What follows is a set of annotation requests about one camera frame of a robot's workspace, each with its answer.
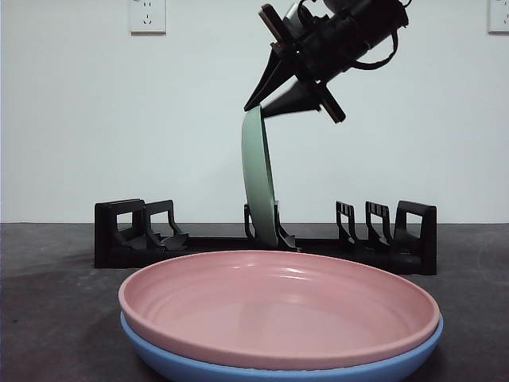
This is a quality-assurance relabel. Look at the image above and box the green round plate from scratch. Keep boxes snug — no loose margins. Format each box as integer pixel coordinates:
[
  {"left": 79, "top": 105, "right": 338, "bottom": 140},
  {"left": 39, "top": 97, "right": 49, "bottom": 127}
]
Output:
[{"left": 239, "top": 103, "right": 282, "bottom": 252}]

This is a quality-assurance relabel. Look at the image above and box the pink round plate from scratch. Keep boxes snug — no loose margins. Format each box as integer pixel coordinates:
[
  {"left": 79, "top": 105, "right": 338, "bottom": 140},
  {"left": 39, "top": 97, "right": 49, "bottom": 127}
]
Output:
[{"left": 118, "top": 249, "right": 442, "bottom": 372}]

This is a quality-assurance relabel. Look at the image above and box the blue round plate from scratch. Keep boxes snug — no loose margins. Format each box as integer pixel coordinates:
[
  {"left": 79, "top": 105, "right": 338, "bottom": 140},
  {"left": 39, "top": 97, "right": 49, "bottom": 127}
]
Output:
[{"left": 119, "top": 312, "right": 445, "bottom": 382}]

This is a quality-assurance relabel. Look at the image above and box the black plate rack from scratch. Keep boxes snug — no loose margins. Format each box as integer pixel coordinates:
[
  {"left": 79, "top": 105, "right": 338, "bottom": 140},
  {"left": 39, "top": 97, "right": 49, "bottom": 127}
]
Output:
[{"left": 94, "top": 197, "right": 438, "bottom": 277}]

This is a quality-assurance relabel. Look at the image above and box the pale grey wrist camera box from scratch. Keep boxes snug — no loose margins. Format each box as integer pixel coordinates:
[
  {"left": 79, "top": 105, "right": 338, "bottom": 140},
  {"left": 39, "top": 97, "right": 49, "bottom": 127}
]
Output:
[{"left": 282, "top": 1, "right": 309, "bottom": 37}]

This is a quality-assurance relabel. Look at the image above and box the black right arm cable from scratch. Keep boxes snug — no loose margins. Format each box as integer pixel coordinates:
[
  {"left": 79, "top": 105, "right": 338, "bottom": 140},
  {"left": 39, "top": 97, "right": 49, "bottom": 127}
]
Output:
[{"left": 355, "top": 30, "right": 399, "bottom": 72}]

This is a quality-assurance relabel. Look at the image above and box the white wall socket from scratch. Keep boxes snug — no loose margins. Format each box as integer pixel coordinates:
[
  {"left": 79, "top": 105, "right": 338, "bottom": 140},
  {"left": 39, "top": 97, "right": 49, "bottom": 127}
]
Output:
[
  {"left": 488, "top": 0, "right": 509, "bottom": 35},
  {"left": 130, "top": 0, "right": 168, "bottom": 37}
]

